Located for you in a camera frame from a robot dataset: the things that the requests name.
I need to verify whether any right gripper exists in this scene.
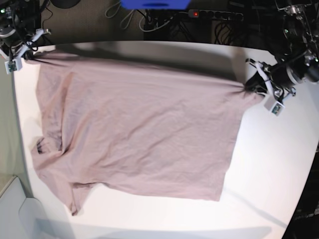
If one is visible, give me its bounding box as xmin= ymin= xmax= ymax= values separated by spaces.
xmin=0 ymin=27 xmax=51 ymax=60

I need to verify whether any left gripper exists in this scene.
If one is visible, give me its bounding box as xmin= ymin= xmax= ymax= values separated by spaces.
xmin=244 ymin=58 xmax=296 ymax=102

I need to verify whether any mauve pink t-shirt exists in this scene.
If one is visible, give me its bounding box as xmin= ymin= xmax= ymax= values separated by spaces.
xmin=31 ymin=51 xmax=263 ymax=215

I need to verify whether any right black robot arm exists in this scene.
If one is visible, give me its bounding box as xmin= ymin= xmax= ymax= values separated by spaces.
xmin=0 ymin=0 xmax=50 ymax=60

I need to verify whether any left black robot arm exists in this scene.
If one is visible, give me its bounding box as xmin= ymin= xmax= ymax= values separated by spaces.
xmin=243 ymin=0 xmax=319 ymax=103

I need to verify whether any black power strip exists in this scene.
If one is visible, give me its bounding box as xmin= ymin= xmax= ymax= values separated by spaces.
xmin=187 ymin=9 xmax=244 ymax=21

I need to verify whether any blue plastic bin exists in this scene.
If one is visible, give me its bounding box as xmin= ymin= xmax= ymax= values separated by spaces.
xmin=121 ymin=0 xmax=191 ymax=10

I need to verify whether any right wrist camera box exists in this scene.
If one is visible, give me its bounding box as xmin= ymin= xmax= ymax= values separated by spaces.
xmin=4 ymin=58 xmax=22 ymax=74

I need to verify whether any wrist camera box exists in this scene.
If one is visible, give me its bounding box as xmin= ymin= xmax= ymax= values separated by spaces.
xmin=4 ymin=58 xmax=22 ymax=74
xmin=264 ymin=98 xmax=285 ymax=116

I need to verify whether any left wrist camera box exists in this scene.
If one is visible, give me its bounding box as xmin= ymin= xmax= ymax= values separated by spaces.
xmin=264 ymin=98 xmax=285 ymax=116

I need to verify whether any white looped cable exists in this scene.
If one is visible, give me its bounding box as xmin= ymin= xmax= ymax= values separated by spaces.
xmin=120 ymin=9 xmax=150 ymax=32

